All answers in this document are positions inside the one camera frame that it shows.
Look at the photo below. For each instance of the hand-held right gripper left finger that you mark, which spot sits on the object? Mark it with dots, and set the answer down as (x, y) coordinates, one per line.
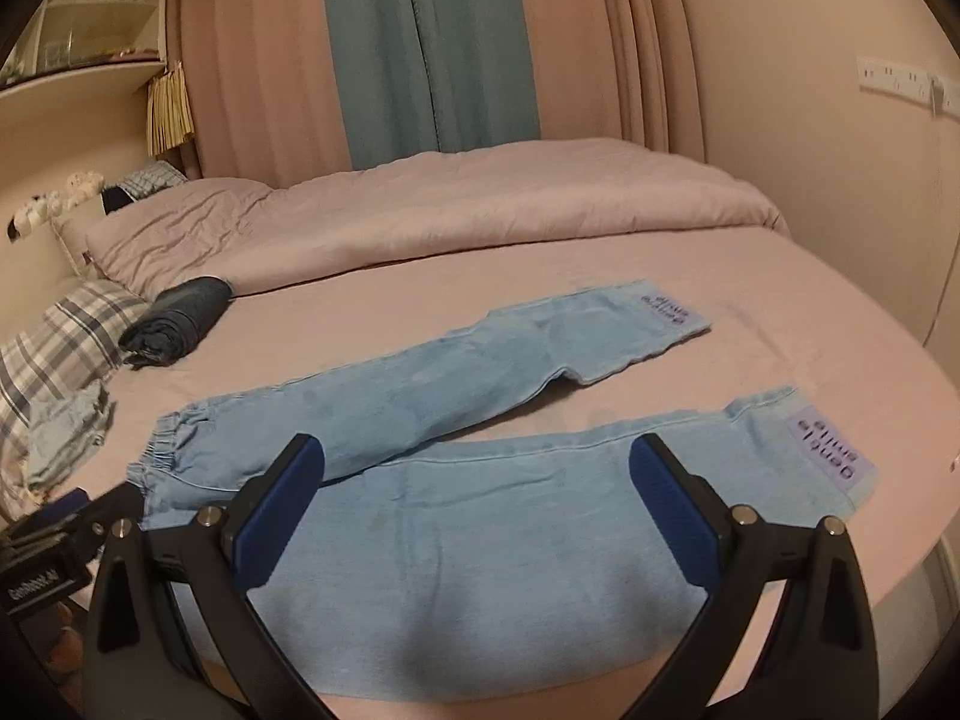
(281, 510)

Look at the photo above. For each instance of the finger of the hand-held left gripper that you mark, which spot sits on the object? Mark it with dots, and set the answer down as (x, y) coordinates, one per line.
(112, 506)

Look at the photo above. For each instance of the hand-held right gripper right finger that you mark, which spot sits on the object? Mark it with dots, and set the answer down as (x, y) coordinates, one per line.
(667, 510)

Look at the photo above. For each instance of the light blue denim pants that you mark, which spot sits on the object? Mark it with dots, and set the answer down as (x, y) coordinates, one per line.
(480, 540)

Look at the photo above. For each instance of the crumpled light blue cloth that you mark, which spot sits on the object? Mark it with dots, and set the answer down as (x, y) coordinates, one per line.
(71, 435)

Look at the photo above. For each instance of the plaid pillow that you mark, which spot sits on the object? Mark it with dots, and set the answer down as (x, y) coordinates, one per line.
(52, 352)

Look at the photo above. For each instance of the dark folded garment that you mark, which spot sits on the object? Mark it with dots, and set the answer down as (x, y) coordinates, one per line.
(176, 319)

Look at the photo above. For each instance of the pink bed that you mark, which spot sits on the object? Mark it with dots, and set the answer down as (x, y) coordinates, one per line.
(750, 300)

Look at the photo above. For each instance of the pink pillow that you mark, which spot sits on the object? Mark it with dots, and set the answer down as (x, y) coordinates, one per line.
(172, 229)

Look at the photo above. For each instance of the black and white plush toy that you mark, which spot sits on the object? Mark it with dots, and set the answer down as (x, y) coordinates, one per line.
(34, 216)

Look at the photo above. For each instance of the beige plush toy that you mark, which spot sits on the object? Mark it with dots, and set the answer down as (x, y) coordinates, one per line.
(84, 184)

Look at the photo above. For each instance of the small checked cushion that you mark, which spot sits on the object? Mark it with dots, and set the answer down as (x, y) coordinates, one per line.
(154, 178)

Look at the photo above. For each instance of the pink duvet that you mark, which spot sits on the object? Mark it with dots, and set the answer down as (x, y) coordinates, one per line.
(510, 202)

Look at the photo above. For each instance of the yellow hanging tassel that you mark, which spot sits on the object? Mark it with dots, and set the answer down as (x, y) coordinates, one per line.
(169, 109)

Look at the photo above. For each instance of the pink curtain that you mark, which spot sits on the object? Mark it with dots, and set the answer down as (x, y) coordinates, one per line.
(607, 37)
(255, 67)

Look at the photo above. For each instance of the teal curtain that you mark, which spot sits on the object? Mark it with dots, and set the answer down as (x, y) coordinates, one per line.
(420, 45)

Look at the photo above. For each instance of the cream wall shelf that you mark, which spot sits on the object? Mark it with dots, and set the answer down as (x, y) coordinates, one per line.
(90, 22)

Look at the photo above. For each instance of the white wall power strip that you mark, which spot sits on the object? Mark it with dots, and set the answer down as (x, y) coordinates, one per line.
(900, 79)

